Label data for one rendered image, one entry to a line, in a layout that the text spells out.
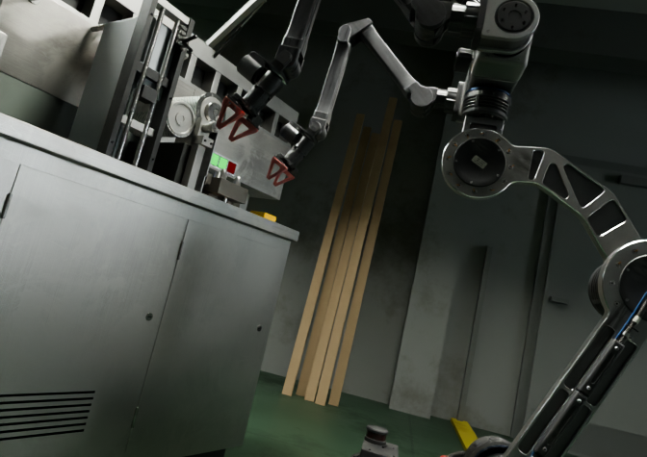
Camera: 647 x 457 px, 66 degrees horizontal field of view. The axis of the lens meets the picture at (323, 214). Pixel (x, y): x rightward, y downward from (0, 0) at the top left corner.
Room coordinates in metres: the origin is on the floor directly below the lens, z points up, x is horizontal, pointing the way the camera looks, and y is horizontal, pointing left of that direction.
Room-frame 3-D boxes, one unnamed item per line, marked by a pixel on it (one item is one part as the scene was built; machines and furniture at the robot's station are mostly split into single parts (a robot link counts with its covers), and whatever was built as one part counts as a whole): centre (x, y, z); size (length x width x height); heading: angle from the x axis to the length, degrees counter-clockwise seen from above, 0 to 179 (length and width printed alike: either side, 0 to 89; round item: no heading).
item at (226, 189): (2.03, 0.53, 1.00); 0.40 x 0.16 x 0.06; 55
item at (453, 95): (1.67, -0.34, 1.45); 0.09 x 0.08 x 0.12; 169
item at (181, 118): (1.76, 0.67, 1.18); 0.26 x 0.12 x 0.12; 55
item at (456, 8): (1.17, -0.25, 1.45); 0.09 x 0.08 x 0.12; 169
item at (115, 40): (1.61, 0.81, 1.17); 0.34 x 0.05 x 0.54; 55
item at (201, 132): (1.74, 0.48, 1.05); 0.06 x 0.05 x 0.31; 55
